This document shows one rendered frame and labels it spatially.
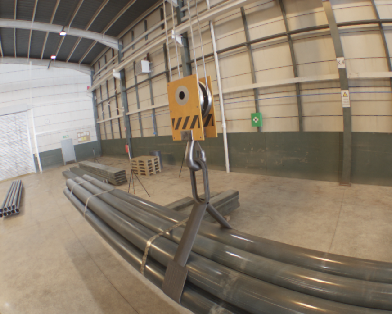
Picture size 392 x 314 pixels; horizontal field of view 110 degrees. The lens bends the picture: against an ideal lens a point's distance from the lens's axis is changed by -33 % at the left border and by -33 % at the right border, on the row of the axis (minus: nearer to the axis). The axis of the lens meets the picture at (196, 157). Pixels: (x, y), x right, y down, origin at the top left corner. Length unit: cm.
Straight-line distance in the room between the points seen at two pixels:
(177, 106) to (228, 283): 86
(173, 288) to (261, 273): 47
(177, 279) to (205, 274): 18
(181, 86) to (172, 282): 101
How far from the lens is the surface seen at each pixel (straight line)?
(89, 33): 1438
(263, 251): 116
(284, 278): 100
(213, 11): 808
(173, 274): 115
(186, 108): 97
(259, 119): 691
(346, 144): 622
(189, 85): 95
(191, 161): 98
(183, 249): 110
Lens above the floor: 214
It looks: 10 degrees down
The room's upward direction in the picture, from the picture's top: 6 degrees counter-clockwise
